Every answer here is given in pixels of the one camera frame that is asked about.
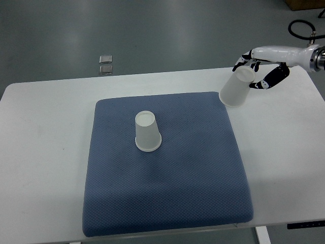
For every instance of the black table control panel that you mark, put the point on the black table control panel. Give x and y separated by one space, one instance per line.
303 225

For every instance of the white paper cup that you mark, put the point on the white paper cup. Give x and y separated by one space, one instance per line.
148 137
236 89

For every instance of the white table leg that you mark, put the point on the white table leg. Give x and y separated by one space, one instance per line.
262 235

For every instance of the upper metal floor plate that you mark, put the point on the upper metal floor plate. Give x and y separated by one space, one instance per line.
105 59

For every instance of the brown cardboard box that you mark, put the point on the brown cardboard box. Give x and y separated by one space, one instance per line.
297 5

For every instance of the lower metal floor plate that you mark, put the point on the lower metal floor plate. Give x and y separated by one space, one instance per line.
106 69

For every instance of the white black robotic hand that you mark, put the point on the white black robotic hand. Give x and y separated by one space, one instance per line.
285 57

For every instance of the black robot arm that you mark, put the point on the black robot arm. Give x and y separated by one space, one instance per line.
317 59

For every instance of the metal floor plate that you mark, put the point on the metal floor plate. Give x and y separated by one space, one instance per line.
106 69
105 59

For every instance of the blue textured cushion mat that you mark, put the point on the blue textured cushion mat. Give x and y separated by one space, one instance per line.
196 177

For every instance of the black tripod leg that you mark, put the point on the black tripod leg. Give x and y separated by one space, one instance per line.
321 14

